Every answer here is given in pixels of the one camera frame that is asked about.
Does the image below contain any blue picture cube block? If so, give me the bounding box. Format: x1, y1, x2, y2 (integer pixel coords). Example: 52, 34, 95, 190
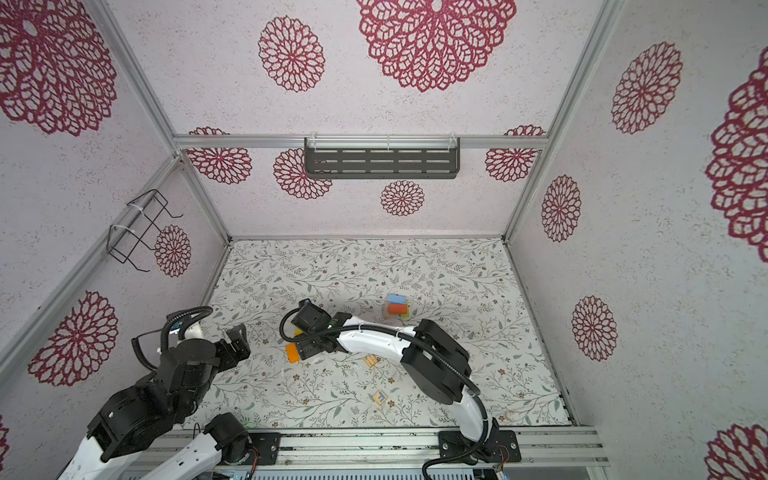
372, 390, 388, 405

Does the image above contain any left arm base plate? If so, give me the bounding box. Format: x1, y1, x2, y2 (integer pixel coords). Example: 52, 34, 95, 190
246, 432, 282, 466

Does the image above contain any orange rectangular block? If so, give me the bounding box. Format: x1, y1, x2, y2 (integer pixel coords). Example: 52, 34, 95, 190
285, 343, 301, 364

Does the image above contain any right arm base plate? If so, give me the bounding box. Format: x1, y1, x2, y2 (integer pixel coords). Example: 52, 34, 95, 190
438, 429, 522, 464

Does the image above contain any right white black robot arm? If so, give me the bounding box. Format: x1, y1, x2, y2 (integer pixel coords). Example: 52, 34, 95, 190
278, 299, 492, 443

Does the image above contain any green rectangular block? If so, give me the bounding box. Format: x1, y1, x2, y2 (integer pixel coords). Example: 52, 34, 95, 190
398, 304, 412, 320

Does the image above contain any red rectangular block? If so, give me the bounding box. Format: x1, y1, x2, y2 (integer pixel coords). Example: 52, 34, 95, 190
388, 303, 404, 316

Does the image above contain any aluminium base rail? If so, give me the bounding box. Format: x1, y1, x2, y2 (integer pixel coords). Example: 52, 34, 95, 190
199, 426, 615, 479

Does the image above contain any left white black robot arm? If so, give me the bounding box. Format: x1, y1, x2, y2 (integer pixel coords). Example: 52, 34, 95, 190
58, 324, 253, 479

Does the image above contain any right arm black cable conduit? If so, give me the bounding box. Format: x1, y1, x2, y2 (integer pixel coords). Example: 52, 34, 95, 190
278, 305, 496, 480

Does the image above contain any grey metal wall shelf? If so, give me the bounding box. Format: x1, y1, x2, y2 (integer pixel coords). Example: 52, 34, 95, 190
303, 137, 461, 180

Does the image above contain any light blue rectangular block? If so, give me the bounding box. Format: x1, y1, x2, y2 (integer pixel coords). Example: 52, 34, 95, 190
387, 294, 407, 305

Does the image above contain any black wire wall rack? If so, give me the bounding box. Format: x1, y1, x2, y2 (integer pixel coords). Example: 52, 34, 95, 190
105, 188, 183, 273

